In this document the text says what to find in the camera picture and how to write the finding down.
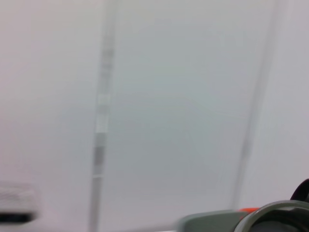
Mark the glass teacup black sleeve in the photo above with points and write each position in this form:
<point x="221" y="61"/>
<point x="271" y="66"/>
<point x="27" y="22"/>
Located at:
<point x="272" y="207"/>

